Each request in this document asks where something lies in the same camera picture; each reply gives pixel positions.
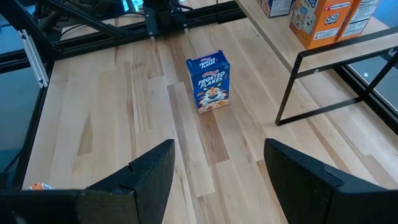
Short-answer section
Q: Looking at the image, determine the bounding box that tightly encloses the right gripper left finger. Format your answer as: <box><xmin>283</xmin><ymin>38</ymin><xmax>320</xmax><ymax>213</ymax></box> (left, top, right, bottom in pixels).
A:
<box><xmin>0</xmin><ymin>139</ymin><xmax>176</xmax><ymax>224</ymax></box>

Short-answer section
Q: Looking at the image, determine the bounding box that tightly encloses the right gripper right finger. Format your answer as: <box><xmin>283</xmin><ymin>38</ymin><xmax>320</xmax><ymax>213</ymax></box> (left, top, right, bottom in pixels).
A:
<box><xmin>263</xmin><ymin>138</ymin><xmax>398</xmax><ymax>224</ymax></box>

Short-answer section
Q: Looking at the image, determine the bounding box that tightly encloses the blue Frosted Flakes cereal box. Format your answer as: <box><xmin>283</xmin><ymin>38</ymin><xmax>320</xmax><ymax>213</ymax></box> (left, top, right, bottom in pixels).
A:
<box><xmin>257</xmin><ymin>0</ymin><xmax>295</xmax><ymax>19</ymax></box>
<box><xmin>185</xmin><ymin>49</ymin><xmax>231</xmax><ymax>114</ymax></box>

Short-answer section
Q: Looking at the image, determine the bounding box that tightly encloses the wooden shelf black metal frame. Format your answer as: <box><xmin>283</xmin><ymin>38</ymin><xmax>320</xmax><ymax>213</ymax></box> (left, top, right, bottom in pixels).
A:
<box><xmin>234</xmin><ymin>0</ymin><xmax>398</xmax><ymax>127</ymax></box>

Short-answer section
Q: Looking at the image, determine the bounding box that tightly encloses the silver metal bracket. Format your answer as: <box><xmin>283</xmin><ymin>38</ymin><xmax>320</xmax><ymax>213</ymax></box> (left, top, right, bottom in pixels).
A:
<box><xmin>19</xmin><ymin>29</ymin><xmax>50</xmax><ymax>88</ymax></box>

